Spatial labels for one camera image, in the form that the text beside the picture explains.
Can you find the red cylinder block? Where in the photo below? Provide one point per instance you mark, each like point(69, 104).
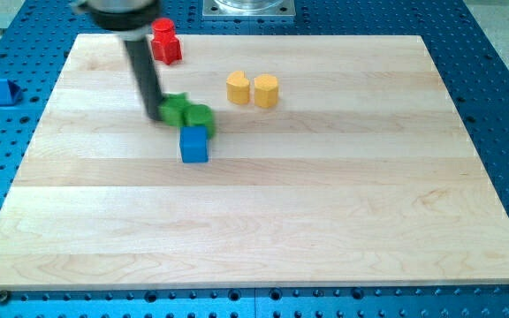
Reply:
point(163, 29)

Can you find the yellow heart block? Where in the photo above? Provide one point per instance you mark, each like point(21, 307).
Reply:
point(238, 88)

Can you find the wooden board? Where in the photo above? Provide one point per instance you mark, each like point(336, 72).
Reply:
point(361, 174)

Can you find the green circle block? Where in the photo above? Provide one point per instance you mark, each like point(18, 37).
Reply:
point(201, 115)

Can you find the left board stop screw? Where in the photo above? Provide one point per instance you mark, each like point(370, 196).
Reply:
point(4, 296)

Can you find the red star block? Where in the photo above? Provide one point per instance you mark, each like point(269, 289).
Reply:
point(166, 50)

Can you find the green star block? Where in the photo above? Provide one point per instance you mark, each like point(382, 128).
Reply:
point(172, 109)

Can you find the blue cube block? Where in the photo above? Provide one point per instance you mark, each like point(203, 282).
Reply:
point(193, 144)

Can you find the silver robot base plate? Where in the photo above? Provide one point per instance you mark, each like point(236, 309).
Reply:
point(248, 8)

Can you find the blue triangle block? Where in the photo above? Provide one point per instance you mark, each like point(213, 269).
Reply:
point(10, 92)

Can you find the yellow hexagon block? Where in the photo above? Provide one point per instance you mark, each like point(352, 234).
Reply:
point(266, 90)

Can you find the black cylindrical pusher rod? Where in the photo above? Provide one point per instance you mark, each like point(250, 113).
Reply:
point(144, 71)

